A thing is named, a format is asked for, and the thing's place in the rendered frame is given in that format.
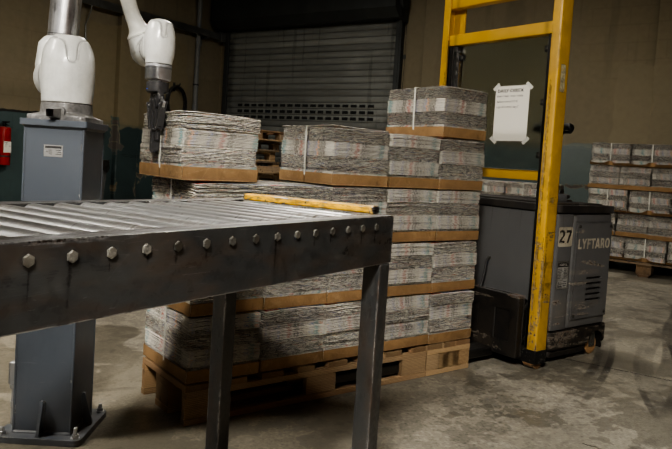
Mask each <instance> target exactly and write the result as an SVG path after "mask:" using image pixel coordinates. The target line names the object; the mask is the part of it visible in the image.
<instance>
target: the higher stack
mask: <svg viewBox="0 0 672 449"><path fill-rule="evenodd" d="M416 88H418V89H416ZM487 95H488V93H486V92H482V91H477V90H471V89H465V88H459V87H452V86H431V87H422V88H419V87H415V88H406V89H395V90H390V96H389V101H388V108H387V110H388V111H387V114H388V115H387V116H388V117H387V127H413V130H414V127H425V126H446V127H454V128H463V129H472V130H480V131H485V129H487V128H486V127H487V126H486V125H487V122H486V121H487V117H486V114H485V113H486V112H485V111H486V109H485V108H486V104H487ZM426 137H433V138H438V139H441V143H440V145H441V146H440V149H438V150H440V151H439V160H438V163H439V168H438V172H437V174H438V177H437V179H446V180H467V181H481V180H482V176H483V174H482V173H483V171H482V167H484V158H485V157H483V156H485V155H483V153H484V149H485V148H484V143H480V142H474V141H485V140H475V139H465V138H456V137H446V136H426ZM481 159H483V160H481ZM480 163H481V164H480ZM477 170H478V171H477ZM431 190H435V191H436V196H435V198H437V199H436V200H435V202H436V203H435V204H434V205H435V209H434V210H435V212H434V215H436V225H435V228H434V230H435V231H477V230H478V229H479V228H478V224H479V215H478V214H479V208H480V206H479V205H480V204H478V203H479V200H480V196H479V195H480V193H477V192H470V191H481V190H452V189H431ZM426 242H430V243H433V244H434V248H433V250H434V251H433V255H432V256H433V257H432V258H433V259H432V261H431V262H433V263H432V271H431V278H432V279H431V283H439V282H450V281H462V280H472V279H474V277H475V276H474V275H475V271H476V270H475V265H476V264H477V263H476V262H477V261H476V259H477V253H476V250H477V249H476V248H474V247H477V246H476V244H477V243H476V242H475V241H471V240H449V241H426ZM473 292H475V291H472V290H469V289H463V290H453V291H444V292H434V293H425V294H428V295H429V296H428V297H429V299H428V301H429V302H428V307H430V308H429V315H430V316H428V317H429V318H428V322H427V323H428V324H427V326H428V328H427V334H428V335H431V334H437V333H443V332H450V331H456V330H463V329H470V326H471V319H472V314H471V313H472V310H471V309H472V302H474V293H473ZM423 346H426V349H425V351H427V352H426V361H425V371H424V372H425V376H430V375H435V374H440V373H444V372H449V371H454V370H459V369H464V368H468V364H469V363H468V360H469V348H470V339H469V338H462V339H456V340H451V341H445V342H439V343H433V344H423Z"/></svg>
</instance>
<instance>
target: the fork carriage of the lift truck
mask: <svg viewBox="0 0 672 449"><path fill-rule="evenodd" d="M469 290H472V291H475V292H473V293H474V302H472V309H471V310H472V313H471V314H472V319H471V326H470V328H471V335H470V337H468V338H469V339H470V343H473V342H479V343H482V344H485V345H488V346H491V351H492V352H495V353H498V354H501V355H505V356H508V357H511V358H514V359H515V358H516V357H519V358H520V357H521V347H522V335H523V322H524V310H525V296H524V295H519V294H515V293H511V292H507V291H502V290H498V289H494V288H490V287H485V286H481V285H477V284H475V286H474V288H472V289H469Z"/></svg>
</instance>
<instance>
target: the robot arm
mask: <svg viewBox="0 0 672 449"><path fill-rule="evenodd" d="M120 3H121V6H122V10H123V13H124V16H125V19H126V22H127V25H128V28H129V35H128V38H127V40H128V44H129V48H130V53H131V56H132V58H133V60H134V61H135V62H136V63H137V64H139V65H140V66H143V67H145V79H146V80H148V81H147V83H146V91H147V92H148V93H151V95H150V99H149V102H147V103H146V105H147V117H148V129H150V146H149V150H150V151H159V146H160V131H161V129H163V126H164V119H165V113H166V107H167V104H168V102H165V101H164V99H165V97H164V94H168V93H169V83H167V82H171V77H172V63H173V60H174V56H175V47H176V37H175V30H174V27H173V24H172V23H171V22H169V21H167V20H165V19H151V20H150V21H149V23H148V25H147V24H146V23H145V22H144V20H143V18H142V16H141V14H140V11H139V9H138V5H137V1H136V0H120ZM81 7H82V0H50V9H49V20H48V31H47V36H44V37H43V38H42V39H41V40H40V41H39V42H38V47H37V54H36V60H35V69H34V73H33V80H34V84H35V86H36V88H37V90H38V91H39V92H40V93H41V104H40V111H39V112H36V113H28V114H27V118H36V119H51V120H67V121H82V122H91V123H97V124H103V120H100V119H97V118H95V117H93V97H94V88H95V57H94V53H93V50H92V48H91V46H90V44H89V42H87V41H86V39H85V38H83V37H80V36H79V30H80V18H81Z"/></svg>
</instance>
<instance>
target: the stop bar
mask: <svg viewBox="0 0 672 449"><path fill-rule="evenodd" d="M244 200H250V201H259V202H269V203H278V204H287V205H296V206H305V207H314V208H323V209H332V210H341V211H350V212H359V213H368V214H378V213H379V206H372V205H362V204H352V203H342V202H333V201H323V200H313V199H303V198H293V197H284V196H274V195H264V194H254V193H245V194H244Z"/></svg>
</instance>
